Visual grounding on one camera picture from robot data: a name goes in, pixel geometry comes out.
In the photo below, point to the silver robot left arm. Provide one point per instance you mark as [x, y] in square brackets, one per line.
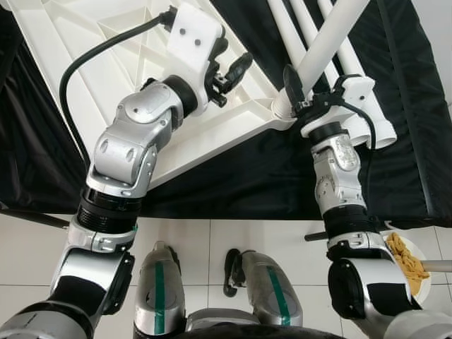
[131, 148]

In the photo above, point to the white round plate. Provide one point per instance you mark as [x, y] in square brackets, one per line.
[421, 256]

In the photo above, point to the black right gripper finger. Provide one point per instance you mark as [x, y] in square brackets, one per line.
[293, 85]

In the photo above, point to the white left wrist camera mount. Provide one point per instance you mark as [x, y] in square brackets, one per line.
[194, 35]

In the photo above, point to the crumpled yellow cloth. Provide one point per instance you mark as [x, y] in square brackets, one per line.
[406, 268]

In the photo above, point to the white plastic table top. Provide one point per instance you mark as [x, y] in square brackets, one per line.
[106, 85]

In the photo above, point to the black metal table frame leg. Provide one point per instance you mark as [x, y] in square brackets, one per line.
[316, 236]
[35, 217]

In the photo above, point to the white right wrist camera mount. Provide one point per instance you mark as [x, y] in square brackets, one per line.
[357, 88]

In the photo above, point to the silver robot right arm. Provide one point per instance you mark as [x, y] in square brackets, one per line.
[339, 176]

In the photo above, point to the black robot waist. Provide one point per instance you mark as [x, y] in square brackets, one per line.
[254, 334]

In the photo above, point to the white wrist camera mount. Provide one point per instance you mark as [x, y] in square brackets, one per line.
[194, 35]
[357, 88]

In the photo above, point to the grey metal pole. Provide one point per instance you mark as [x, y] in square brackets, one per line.
[438, 266]

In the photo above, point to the black table cloth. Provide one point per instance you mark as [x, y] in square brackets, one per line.
[247, 176]

